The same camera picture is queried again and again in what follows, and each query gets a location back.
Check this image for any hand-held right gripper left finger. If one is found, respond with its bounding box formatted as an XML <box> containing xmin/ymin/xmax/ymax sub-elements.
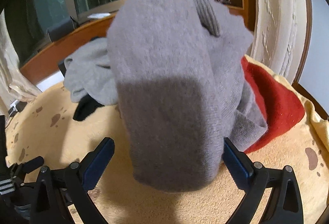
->
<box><xmin>30</xmin><ymin>137</ymin><xmax>115</xmax><ymax>224</ymax></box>

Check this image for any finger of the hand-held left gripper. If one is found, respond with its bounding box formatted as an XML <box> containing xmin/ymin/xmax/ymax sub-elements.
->
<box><xmin>5</xmin><ymin>156</ymin><xmax>45</xmax><ymax>188</ymax></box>

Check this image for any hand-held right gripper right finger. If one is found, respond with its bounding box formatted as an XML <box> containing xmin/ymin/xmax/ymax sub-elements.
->
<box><xmin>223</xmin><ymin>137</ymin><xmax>304</xmax><ymax>224</ymax></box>

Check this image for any mauve knit sweater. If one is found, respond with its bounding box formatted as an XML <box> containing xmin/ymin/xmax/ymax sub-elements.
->
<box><xmin>107</xmin><ymin>0</ymin><xmax>269</xmax><ymax>192</ymax></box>

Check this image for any yellow spotted blanket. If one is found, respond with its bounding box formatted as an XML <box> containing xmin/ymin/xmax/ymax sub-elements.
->
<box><xmin>5</xmin><ymin>53</ymin><xmax>329</xmax><ymax>224</ymax></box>

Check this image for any black cloth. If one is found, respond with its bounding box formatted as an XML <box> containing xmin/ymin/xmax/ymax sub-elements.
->
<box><xmin>73</xmin><ymin>94</ymin><xmax>106</xmax><ymax>122</ymax></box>

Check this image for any red cloth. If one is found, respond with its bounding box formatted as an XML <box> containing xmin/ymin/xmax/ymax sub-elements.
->
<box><xmin>240</xmin><ymin>56</ymin><xmax>306</xmax><ymax>154</ymax></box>

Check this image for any light grey ribbed sweater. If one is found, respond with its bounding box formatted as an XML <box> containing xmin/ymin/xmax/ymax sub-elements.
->
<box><xmin>63</xmin><ymin>39</ymin><xmax>121</xmax><ymax>106</ymax></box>

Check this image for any small black device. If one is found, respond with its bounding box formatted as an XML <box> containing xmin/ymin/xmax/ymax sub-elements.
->
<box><xmin>58</xmin><ymin>60</ymin><xmax>68</xmax><ymax>78</ymax></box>

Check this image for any beige pleated curtain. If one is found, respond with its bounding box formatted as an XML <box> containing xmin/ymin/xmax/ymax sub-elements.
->
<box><xmin>0</xmin><ymin>12</ymin><xmax>43</xmax><ymax>117</ymax></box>

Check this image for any orange wooden headboard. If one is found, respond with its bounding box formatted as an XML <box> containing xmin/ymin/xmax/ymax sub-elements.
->
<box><xmin>19</xmin><ymin>5</ymin><xmax>244</xmax><ymax>84</ymax></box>

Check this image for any dark grey box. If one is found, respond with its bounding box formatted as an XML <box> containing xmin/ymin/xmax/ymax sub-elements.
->
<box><xmin>46</xmin><ymin>16</ymin><xmax>78</xmax><ymax>42</ymax></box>

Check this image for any white paper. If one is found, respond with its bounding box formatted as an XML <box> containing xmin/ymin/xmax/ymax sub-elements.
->
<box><xmin>87</xmin><ymin>12</ymin><xmax>111</xmax><ymax>20</ymax></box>

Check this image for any cream patterned curtain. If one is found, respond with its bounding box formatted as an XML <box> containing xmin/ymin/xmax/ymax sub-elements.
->
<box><xmin>248</xmin><ymin>0</ymin><xmax>313</xmax><ymax>84</ymax></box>

